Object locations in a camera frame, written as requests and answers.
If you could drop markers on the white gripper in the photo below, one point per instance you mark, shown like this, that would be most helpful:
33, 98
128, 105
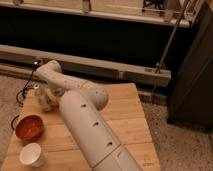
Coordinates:
56, 91

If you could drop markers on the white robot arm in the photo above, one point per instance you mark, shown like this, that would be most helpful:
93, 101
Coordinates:
79, 105

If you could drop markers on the white plastic bottle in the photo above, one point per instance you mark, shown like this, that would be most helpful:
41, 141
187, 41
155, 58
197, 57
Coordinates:
42, 97

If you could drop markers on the red bowl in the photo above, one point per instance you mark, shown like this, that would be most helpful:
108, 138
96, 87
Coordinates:
29, 128

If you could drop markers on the white cup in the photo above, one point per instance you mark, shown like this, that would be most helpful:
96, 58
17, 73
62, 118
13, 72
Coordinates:
31, 155

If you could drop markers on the metal pole stand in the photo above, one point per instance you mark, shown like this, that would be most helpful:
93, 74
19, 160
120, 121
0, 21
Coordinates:
180, 15

